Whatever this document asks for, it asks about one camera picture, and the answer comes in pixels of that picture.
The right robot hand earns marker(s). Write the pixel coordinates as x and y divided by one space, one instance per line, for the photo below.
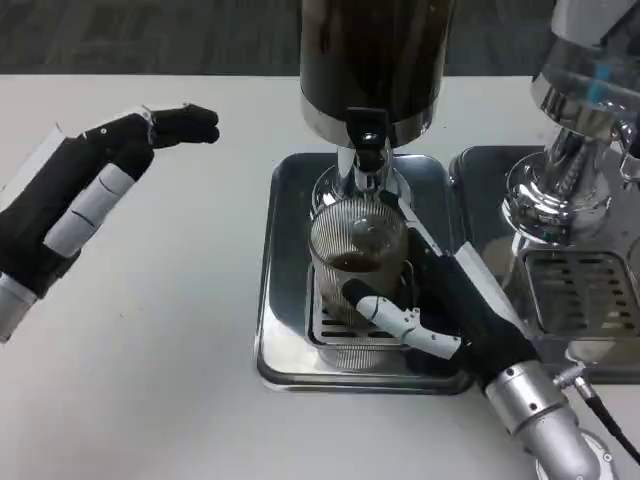
475 310

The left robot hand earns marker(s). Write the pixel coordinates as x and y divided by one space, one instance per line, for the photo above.
55 185

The clear ribbed glass cup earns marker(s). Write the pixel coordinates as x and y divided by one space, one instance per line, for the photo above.
345 245

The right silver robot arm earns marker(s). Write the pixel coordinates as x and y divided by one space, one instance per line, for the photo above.
540 410

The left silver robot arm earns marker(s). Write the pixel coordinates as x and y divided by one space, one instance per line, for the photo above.
12 305

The slotted steel drip grid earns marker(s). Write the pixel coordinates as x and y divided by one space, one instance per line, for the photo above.
332 332
575 285

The steel drip tray base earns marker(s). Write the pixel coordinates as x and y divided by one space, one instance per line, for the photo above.
285 250
480 200

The clear drink dispenser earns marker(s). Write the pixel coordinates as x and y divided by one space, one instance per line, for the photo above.
575 130

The black tap lever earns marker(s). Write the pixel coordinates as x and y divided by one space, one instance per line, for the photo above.
367 125

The dark drink dispenser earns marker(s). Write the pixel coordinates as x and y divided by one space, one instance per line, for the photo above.
375 50

